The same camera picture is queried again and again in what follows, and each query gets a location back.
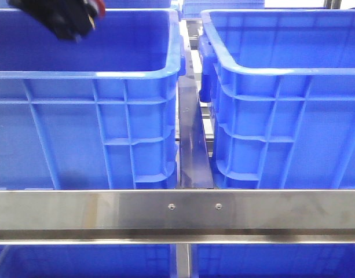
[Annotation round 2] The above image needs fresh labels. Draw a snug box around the blue crate rear left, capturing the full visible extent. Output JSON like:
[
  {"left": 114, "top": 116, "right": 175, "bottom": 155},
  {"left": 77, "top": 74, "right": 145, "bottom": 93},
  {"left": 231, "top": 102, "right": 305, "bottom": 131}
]
[{"left": 0, "top": 0, "right": 178, "bottom": 10}]

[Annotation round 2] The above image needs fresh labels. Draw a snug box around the steel centre divider bar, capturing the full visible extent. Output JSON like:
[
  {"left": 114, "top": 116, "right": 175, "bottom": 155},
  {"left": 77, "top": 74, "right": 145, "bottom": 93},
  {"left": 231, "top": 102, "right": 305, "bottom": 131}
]
[{"left": 178, "top": 20, "right": 214, "bottom": 189}]

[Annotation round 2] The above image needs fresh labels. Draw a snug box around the red button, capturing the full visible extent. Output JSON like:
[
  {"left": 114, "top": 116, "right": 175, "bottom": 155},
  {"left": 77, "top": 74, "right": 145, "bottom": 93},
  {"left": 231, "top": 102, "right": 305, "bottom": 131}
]
[{"left": 95, "top": 0, "right": 105, "bottom": 17}]

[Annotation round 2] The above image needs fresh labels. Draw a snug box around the large blue crate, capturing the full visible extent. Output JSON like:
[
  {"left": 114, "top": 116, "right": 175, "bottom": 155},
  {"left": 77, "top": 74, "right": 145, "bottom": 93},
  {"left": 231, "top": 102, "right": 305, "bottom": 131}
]
[
  {"left": 0, "top": 9, "right": 184, "bottom": 190},
  {"left": 199, "top": 9, "right": 355, "bottom": 189}
]

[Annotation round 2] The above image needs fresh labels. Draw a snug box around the stainless steel front rail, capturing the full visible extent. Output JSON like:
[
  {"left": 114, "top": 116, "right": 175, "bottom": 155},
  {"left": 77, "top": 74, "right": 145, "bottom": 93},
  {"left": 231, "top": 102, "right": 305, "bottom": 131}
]
[{"left": 0, "top": 189, "right": 355, "bottom": 244}]

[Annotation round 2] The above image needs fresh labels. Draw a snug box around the blue crate lower left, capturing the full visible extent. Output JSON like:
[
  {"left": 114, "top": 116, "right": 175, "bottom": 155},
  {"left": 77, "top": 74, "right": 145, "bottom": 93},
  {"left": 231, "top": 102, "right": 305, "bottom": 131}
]
[{"left": 0, "top": 244, "right": 176, "bottom": 277}]

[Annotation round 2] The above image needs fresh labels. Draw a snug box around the steel lower vertical post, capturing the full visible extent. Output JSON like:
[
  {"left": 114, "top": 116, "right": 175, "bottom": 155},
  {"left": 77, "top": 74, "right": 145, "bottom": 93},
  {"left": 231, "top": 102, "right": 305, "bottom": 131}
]
[{"left": 176, "top": 243, "right": 193, "bottom": 278}]

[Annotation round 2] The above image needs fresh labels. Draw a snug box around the blue crate lower right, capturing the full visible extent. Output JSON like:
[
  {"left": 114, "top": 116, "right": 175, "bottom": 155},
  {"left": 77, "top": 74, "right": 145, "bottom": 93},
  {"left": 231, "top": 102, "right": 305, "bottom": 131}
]
[{"left": 196, "top": 244, "right": 355, "bottom": 277}]

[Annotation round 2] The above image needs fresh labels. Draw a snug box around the blue crate rear right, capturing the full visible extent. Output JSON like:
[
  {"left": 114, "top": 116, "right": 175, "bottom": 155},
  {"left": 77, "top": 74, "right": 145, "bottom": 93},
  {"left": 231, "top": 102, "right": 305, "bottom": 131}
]
[{"left": 182, "top": 0, "right": 265, "bottom": 19}]

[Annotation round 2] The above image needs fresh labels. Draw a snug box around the large blue crate left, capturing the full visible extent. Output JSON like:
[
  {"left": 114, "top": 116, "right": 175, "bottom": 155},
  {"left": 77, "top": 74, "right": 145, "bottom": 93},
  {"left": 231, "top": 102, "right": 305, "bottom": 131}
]
[{"left": 0, "top": 9, "right": 184, "bottom": 190}]

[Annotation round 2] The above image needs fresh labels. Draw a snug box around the large blue crate right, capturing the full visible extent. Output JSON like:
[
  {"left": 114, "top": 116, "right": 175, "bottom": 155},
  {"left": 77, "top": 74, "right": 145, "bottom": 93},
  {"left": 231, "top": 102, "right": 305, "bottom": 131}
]
[{"left": 199, "top": 9, "right": 355, "bottom": 189}]

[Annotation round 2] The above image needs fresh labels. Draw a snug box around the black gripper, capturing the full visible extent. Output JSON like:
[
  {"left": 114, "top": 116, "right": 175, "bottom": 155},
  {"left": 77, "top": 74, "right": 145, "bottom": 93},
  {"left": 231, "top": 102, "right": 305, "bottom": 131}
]
[{"left": 7, "top": 1, "right": 98, "bottom": 41}]

